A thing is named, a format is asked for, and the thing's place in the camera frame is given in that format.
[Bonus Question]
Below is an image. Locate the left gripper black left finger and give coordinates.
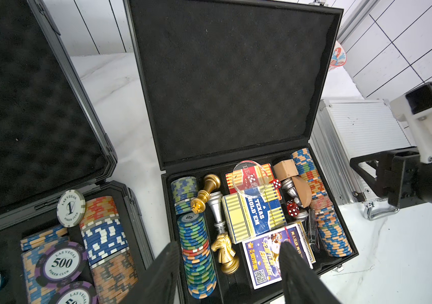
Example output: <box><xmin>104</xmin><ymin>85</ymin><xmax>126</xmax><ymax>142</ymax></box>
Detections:
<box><xmin>121</xmin><ymin>241</ymin><xmax>181</xmax><ymax>304</ymax></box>

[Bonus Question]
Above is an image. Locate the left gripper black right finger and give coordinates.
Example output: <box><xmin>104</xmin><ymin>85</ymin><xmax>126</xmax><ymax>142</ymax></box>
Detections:
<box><xmin>279</xmin><ymin>242</ymin><xmax>340</xmax><ymax>304</ymax></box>

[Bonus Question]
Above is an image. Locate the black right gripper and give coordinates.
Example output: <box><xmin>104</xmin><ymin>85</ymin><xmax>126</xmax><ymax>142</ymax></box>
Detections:
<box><xmin>350</xmin><ymin>148</ymin><xmax>432</xmax><ymax>209</ymax></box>

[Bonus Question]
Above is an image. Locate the silver aluminium poker case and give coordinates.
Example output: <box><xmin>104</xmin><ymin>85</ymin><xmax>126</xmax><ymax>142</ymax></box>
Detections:
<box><xmin>310</xmin><ymin>99</ymin><xmax>410</xmax><ymax>220</ymax></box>

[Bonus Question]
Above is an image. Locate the purple 500 poker chip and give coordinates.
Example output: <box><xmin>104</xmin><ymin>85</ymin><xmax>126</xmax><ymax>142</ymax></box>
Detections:
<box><xmin>35</xmin><ymin>241</ymin><xmax>88</xmax><ymax>288</ymax></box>

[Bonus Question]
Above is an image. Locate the white poker chip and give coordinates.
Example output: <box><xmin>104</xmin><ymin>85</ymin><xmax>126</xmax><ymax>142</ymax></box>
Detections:
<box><xmin>56</xmin><ymin>189</ymin><xmax>86</xmax><ymax>228</ymax></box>

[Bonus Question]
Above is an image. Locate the black middle poker case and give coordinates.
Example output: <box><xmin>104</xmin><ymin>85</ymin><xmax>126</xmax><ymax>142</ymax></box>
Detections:
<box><xmin>124</xmin><ymin>0</ymin><xmax>360</xmax><ymax>304</ymax></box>

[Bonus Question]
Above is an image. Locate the black poker case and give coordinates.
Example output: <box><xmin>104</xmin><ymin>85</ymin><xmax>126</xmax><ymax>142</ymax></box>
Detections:
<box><xmin>0</xmin><ymin>1</ymin><xmax>154</xmax><ymax>303</ymax></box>
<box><xmin>124</xmin><ymin>0</ymin><xmax>360</xmax><ymax>304</ymax></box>

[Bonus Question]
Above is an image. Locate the black left poker case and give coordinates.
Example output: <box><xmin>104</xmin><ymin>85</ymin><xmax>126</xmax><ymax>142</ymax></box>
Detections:
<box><xmin>0</xmin><ymin>1</ymin><xmax>154</xmax><ymax>303</ymax></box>

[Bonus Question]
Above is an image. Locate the green blue chip row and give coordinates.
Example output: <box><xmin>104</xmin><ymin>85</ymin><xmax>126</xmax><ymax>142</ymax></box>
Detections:
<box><xmin>170</xmin><ymin>176</ymin><xmax>217</xmax><ymax>299</ymax></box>

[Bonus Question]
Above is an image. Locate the purple card box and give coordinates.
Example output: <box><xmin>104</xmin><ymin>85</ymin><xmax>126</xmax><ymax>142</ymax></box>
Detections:
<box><xmin>242</xmin><ymin>221</ymin><xmax>316</xmax><ymax>290</ymax></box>

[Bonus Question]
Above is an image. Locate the multicolour chip row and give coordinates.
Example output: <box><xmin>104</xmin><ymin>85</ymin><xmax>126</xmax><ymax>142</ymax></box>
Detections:
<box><xmin>291</xmin><ymin>148</ymin><xmax>353</xmax><ymax>257</ymax></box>

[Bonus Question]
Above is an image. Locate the gold chess knight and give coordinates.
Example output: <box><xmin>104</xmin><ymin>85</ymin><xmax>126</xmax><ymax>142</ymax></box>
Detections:
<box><xmin>211</xmin><ymin>233</ymin><xmax>240</xmax><ymax>275</ymax></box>

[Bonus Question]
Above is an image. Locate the red die in middle case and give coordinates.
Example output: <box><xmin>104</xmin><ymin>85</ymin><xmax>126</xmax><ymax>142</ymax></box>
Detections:
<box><xmin>286</xmin><ymin>201</ymin><xmax>300</xmax><ymax>219</ymax></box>

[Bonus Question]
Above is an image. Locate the blue yellow card deck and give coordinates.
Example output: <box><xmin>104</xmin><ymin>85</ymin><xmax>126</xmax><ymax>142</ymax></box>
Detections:
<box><xmin>221</xmin><ymin>185</ymin><xmax>287</xmax><ymax>244</ymax></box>

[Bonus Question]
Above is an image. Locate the wooden half disc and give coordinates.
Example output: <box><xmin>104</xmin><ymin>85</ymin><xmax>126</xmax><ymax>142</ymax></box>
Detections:
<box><xmin>291</xmin><ymin>176</ymin><xmax>312</xmax><ymax>208</ymax></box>

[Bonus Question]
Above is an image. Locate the silver chess piece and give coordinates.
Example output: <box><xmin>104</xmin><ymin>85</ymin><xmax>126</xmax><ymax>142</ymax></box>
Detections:
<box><xmin>207</xmin><ymin>191</ymin><xmax>227</xmax><ymax>234</ymax></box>

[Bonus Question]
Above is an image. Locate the wooden block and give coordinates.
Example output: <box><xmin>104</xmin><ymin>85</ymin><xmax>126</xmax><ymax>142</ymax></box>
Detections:
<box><xmin>273</xmin><ymin>159</ymin><xmax>299</xmax><ymax>181</ymax></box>

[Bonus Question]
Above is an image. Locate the gold chess pawn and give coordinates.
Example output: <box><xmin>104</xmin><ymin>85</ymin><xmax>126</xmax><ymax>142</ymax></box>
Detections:
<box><xmin>191</xmin><ymin>174</ymin><xmax>221</xmax><ymax>214</ymax></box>

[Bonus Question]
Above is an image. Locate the clear round dealer button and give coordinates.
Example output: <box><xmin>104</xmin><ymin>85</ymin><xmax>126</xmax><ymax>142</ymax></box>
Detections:
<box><xmin>232</xmin><ymin>160</ymin><xmax>271</xmax><ymax>198</ymax></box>

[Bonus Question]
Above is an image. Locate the red yellow card deck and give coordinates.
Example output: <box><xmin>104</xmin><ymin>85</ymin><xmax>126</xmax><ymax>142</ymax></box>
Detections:
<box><xmin>225</xmin><ymin>161</ymin><xmax>282</xmax><ymax>200</ymax></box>

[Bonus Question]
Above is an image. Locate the patterned small bowl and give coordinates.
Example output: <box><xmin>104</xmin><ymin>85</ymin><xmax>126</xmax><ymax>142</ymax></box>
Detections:
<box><xmin>328</xmin><ymin>41</ymin><xmax>347</xmax><ymax>71</ymax></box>

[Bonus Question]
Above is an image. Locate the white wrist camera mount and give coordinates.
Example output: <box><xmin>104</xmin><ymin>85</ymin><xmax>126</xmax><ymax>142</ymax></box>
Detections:
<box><xmin>389</xmin><ymin>80</ymin><xmax>432</xmax><ymax>164</ymax></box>

